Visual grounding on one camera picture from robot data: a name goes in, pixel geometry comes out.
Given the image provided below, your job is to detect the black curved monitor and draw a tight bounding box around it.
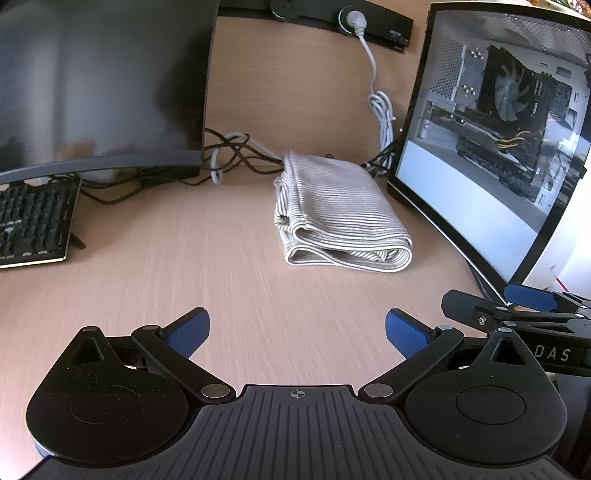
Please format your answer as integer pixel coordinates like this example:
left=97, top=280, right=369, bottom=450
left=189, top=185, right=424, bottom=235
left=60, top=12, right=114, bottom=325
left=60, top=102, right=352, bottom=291
left=0, top=0, right=221, bottom=186

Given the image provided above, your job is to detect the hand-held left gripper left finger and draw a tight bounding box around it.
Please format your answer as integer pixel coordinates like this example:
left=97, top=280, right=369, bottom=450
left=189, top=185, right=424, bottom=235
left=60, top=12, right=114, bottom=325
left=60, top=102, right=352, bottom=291
left=68, top=308, right=235, bottom=403

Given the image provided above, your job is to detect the grey striped garment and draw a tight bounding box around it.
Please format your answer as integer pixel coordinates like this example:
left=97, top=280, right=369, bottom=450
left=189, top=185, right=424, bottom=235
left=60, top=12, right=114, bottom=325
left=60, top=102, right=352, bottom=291
left=272, top=150, right=413, bottom=273

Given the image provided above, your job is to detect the black wall socket rail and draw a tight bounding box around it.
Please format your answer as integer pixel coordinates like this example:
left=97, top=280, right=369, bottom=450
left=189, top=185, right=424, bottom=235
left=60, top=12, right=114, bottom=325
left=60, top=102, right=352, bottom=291
left=218, top=0, right=414, bottom=52

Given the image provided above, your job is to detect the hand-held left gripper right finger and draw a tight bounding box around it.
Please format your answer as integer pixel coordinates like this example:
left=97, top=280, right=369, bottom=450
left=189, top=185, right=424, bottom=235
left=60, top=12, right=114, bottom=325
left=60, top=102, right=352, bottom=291
left=358, top=308, right=529, bottom=403

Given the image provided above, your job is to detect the white plug and cable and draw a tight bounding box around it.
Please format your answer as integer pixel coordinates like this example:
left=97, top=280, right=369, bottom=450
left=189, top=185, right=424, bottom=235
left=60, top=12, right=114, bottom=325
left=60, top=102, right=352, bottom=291
left=338, top=6, right=397, bottom=155

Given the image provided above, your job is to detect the black cable bundle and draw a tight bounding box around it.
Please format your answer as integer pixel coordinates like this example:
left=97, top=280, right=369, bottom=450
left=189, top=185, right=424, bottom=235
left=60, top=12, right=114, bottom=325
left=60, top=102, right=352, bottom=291
left=79, top=128, right=283, bottom=205
left=362, top=138, right=399, bottom=180

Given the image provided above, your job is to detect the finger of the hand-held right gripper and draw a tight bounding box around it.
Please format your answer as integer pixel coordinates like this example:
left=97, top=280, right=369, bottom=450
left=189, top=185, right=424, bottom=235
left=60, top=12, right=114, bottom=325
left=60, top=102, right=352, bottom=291
left=503, top=283, right=591, bottom=319
left=441, top=290, right=511, bottom=331

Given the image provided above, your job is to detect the black keyboard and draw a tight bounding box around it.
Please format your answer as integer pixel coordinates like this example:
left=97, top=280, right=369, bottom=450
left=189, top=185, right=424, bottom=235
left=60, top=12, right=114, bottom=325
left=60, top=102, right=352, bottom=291
left=0, top=178, right=86, bottom=269

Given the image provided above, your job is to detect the white computer case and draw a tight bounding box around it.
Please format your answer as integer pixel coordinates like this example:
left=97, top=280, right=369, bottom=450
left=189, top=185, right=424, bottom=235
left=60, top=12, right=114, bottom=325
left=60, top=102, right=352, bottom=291
left=385, top=1, right=591, bottom=298

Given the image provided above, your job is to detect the thin white cable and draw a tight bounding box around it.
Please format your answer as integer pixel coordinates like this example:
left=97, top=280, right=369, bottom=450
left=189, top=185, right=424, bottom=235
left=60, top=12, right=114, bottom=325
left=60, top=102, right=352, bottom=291
left=211, top=132, right=283, bottom=186

